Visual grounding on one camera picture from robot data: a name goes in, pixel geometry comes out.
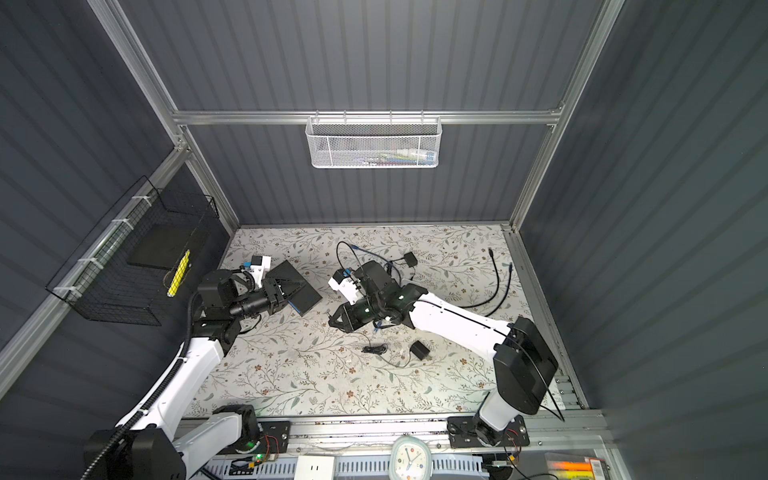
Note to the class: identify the white wire mesh basket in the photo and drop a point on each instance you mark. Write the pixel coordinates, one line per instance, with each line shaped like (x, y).
(386, 143)

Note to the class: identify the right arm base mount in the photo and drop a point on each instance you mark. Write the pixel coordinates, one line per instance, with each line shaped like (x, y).
(466, 432)

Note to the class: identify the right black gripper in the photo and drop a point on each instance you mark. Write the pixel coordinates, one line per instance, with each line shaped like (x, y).
(350, 322)

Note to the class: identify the small black power adapter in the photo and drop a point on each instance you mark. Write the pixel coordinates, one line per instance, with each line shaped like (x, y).
(417, 350)

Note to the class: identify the large black power adapter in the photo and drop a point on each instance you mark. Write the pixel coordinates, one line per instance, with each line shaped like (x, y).
(409, 259)

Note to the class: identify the white desk clock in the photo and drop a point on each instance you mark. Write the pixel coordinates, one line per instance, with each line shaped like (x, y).
(411, 459)

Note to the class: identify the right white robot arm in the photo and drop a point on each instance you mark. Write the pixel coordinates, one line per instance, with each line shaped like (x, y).
(523, 364)

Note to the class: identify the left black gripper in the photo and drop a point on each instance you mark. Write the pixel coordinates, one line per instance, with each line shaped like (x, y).
(274, 294)

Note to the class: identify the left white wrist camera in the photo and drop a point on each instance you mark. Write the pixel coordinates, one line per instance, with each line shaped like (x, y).
(256, 269)

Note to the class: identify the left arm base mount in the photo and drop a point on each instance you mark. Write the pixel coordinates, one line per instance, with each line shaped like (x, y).
(272, 439)

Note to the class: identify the yellow striped item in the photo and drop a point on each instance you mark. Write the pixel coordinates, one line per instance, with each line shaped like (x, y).
(179, 275)

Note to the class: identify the black wire basket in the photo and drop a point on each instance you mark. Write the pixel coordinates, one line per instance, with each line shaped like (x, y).
(142, 267)

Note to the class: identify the black box in basket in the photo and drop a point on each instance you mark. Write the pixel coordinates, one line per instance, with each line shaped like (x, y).
(161, 247)

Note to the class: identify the white power socket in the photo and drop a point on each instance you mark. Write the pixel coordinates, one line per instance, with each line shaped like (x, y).
(314, 467)

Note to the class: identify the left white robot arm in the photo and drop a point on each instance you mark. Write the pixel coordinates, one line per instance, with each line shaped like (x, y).
(144, 444)

